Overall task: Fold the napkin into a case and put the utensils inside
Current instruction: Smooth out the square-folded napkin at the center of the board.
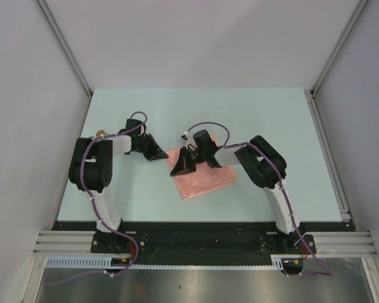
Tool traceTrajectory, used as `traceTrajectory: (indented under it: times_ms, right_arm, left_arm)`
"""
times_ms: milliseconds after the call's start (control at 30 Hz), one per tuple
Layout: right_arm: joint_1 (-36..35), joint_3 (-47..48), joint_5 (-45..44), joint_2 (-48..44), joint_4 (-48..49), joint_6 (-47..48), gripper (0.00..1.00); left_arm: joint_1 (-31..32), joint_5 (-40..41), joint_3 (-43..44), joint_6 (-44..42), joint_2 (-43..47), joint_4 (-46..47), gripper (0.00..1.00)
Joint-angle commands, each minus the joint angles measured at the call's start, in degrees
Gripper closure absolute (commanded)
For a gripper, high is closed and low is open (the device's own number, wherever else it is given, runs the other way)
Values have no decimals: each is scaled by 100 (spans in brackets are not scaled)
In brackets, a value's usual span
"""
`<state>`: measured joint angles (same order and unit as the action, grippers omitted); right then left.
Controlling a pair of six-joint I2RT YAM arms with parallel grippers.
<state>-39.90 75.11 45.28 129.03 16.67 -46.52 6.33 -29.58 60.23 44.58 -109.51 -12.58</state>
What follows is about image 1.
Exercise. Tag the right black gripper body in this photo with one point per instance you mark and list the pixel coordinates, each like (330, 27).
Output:
(198, 155)

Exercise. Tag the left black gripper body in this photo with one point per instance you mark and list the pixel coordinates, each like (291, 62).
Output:
(143, 145)

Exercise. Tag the pink satin napkin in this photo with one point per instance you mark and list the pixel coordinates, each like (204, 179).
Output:
(204, 180)

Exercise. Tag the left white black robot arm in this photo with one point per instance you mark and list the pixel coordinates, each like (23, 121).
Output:
(91, 167)

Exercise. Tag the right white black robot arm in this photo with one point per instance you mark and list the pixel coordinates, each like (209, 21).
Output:
(264, 165)

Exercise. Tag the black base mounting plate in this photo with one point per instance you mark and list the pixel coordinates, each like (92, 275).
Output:
(202, 243)

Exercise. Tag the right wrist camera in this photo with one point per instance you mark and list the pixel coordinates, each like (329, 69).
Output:
(188, 139)

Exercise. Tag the gold spoon teal handle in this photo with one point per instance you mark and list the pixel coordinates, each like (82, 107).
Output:
(100, 133)

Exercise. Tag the right aluminium table rail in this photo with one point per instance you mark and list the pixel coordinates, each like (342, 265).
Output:
(329, 157)

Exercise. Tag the front aluminium cross rail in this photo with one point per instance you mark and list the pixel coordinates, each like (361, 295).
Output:
(328, 244)

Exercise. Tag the left aluminium frame post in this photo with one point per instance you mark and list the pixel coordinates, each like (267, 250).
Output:
(63, 45)

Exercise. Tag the aluminium frame post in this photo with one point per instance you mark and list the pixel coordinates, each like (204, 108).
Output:
(63, 45)
(341, 42)

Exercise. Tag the right aluminium frame post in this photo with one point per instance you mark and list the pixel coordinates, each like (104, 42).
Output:
(341, 42)

